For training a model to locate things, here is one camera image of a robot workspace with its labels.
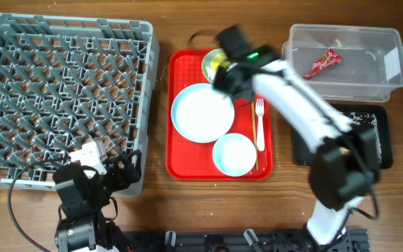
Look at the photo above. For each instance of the grey dishwasher rack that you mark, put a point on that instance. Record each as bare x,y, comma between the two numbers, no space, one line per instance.
67,81

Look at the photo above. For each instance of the wooden chopstick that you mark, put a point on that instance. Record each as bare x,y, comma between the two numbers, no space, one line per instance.
252,105

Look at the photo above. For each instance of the light blue plate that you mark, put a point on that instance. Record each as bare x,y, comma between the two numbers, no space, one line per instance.
201,114

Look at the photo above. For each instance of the clear plastic bin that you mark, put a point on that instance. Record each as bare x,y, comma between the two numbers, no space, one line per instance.
371,66

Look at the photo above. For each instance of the red snack wrapper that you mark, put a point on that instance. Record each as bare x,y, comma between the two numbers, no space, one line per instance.
330,58

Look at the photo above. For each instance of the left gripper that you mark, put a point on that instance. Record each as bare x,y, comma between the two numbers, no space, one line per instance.
133,172

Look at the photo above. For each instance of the rice and food scraps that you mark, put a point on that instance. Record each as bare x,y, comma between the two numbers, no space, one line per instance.
367,120

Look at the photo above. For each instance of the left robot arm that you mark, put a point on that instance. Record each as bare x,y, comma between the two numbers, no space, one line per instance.
84,192

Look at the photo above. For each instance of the light blue bowl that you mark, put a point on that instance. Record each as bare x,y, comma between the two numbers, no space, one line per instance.
234,155

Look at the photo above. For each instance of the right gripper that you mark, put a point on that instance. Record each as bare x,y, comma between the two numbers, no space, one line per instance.
220,82

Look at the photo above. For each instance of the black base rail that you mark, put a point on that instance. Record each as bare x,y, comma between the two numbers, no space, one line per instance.
353,240

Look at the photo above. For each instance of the yellow cup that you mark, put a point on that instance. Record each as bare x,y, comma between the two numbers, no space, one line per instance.
215,63

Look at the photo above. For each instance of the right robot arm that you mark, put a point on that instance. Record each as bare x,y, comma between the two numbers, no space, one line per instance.
346,162

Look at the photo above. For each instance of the green bowl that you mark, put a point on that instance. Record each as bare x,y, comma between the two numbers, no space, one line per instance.
206,63

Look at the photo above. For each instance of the black waste tray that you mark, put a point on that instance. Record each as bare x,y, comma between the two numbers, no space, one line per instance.
302,156

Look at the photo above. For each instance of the red plastic tray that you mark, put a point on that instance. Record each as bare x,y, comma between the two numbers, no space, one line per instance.
190,161

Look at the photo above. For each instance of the white plastic fork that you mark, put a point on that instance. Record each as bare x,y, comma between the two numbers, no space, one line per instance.
259,111

